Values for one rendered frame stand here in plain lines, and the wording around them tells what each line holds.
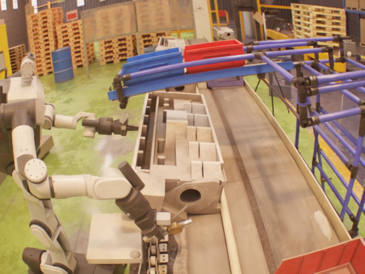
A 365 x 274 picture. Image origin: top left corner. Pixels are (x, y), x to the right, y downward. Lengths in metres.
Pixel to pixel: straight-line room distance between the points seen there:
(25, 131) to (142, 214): 0.46
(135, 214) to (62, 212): 1.91
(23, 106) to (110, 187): 0.43
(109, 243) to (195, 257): 0.33
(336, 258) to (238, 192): 0.69
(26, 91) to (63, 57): 6.68
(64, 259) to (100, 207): 1.15
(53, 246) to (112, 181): 0.85
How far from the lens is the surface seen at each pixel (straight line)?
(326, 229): 1.25
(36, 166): 0.90
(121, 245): 1.18
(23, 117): 1.04
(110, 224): 1.29
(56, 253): 1.75
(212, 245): 1.20
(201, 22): 7.21
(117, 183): 0.90
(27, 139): 0.99
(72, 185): 0.91
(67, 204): 2.92
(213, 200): 1.29
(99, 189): 0.89
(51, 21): 9.72
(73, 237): 2.52
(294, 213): 1.35
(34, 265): 1.97
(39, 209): 1.54
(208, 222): 1.31
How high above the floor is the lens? 1.61
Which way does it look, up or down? 24 degrees down
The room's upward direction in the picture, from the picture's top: 6 degrees counter-clockwise
